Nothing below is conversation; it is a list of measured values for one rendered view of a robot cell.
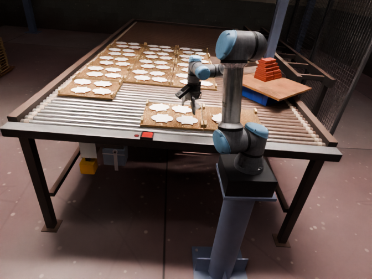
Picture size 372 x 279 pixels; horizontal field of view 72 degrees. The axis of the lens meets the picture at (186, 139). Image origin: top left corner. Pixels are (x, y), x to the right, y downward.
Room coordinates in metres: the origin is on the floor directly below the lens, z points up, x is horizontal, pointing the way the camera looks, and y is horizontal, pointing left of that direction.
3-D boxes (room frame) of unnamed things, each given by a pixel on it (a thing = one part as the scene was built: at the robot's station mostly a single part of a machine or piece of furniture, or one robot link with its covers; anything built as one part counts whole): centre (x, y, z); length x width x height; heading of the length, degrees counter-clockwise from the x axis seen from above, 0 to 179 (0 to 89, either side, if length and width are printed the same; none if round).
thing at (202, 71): (1.46, -0.06, 1.31); 0.11 x 0.11 x 0.08; 22
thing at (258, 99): (2.16, -0.63, 0.97); 0.31 x 0.31 x 0.10; 42
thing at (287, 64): (4.01, -1.15, 0.51); 2.98 x 0.39 x 1.02; 3
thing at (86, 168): (1.30, 0.62, 0.74); 0.09 x 0.08 x 0.24; 93
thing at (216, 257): (1.07, -0.33, 0.43); 0.38 x 0.38 x 0.87; 6
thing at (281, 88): (2.19, -0.69, 1.03); 0.50 x 0.50 x 0.02; 42
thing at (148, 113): (1.62, 0.11, 0.93); 0.41 x 0.35 x 0.02; 93
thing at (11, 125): (1.35, 0.06, 0.88); 2.08 x 0.09 x 0.06; 93
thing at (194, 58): (1.54, -0.01, 1.32); 0.09 x 0.08 x 0.11; 22
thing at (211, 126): (1.64, -0.31, 0.93); 0.41 x 0.35 x 0.02; 92
